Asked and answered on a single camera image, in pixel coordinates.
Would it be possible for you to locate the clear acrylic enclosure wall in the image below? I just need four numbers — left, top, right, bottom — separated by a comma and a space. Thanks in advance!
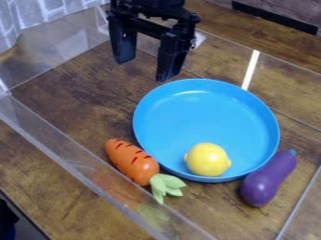
0, 0, 321, 240

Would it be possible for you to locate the blue round plastic tray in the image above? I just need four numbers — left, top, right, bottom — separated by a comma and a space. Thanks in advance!
132, 79, 279, 183

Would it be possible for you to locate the dark object at table edge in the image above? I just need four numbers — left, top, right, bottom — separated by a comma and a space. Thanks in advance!
0, 199, 18, 240

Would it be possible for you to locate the orange toy carrot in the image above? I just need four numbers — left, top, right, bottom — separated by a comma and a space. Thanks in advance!
104, 139, 185, 204

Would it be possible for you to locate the purple toy eggplant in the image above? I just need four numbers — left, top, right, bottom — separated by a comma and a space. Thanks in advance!
240, 149, 296, 207

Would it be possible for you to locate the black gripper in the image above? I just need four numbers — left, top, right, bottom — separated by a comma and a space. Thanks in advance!
106, 0, 200, 82

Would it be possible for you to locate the yellow toy lemon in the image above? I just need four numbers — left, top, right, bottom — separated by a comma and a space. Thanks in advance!
184, 142, 231, 177

